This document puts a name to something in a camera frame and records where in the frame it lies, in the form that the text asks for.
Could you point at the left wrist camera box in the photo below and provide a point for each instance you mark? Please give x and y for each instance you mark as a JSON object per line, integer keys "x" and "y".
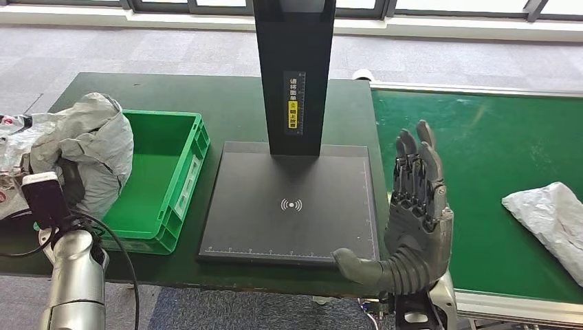
{"x": 43, "y": 200}

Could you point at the black inbound scanner machine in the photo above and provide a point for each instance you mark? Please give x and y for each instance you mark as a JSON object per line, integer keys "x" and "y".
{"x": 291, "y": 218}

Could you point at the green conveyor belt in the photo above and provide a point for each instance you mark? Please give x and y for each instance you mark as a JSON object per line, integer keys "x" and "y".
{"x": 478, "y": 150}

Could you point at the black yellow scanner label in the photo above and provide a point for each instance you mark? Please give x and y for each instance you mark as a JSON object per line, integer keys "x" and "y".
{"x": 294, "y": 104}

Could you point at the dark green table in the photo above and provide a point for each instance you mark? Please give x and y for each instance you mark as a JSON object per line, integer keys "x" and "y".
{"x": 205, "y": 100}

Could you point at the white crumpled courier bag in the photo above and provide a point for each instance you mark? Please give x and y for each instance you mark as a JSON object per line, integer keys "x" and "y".
{"x": 23, "y": 145}

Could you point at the white table foot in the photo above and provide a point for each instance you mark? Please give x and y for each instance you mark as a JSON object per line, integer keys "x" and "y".
{"x": 322, "y": 300}

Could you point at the green plastic crate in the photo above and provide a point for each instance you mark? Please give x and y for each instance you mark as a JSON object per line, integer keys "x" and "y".
{"x": 155, "y": 182}

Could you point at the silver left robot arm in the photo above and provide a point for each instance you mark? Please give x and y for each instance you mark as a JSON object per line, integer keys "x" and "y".
{"x": 75, "y": 273}

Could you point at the white courier bag brown stains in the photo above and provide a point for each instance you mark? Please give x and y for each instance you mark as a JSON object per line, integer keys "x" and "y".
{"x": 11, "y": 191}

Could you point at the dark window frame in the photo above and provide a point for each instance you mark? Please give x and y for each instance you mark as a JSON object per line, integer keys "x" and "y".
{"x": 191, "y": 7}

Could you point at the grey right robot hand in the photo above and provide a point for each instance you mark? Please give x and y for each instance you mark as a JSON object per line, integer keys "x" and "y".
{"x": 419, "y": 218}

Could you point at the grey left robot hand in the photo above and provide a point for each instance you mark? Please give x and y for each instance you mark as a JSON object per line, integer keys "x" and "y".
{"x": 72, "y": 182}

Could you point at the white conveyor end roller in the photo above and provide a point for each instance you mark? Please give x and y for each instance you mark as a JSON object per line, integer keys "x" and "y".
{"x": 363, "y": 74}

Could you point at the white window sill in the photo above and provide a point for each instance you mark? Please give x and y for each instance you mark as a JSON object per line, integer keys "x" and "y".
{"x": 410, "y": 29}

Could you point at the long grey parcel bag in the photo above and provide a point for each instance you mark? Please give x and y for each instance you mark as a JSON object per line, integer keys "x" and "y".
{"x": 551, "y": 218}

